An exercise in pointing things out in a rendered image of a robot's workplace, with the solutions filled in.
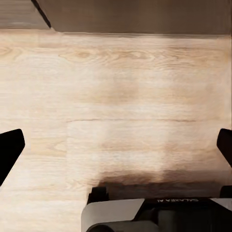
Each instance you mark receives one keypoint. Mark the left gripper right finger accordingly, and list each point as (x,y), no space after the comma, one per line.
(224,143)

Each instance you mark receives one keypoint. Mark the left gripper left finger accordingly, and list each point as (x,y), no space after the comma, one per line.
(12,144)

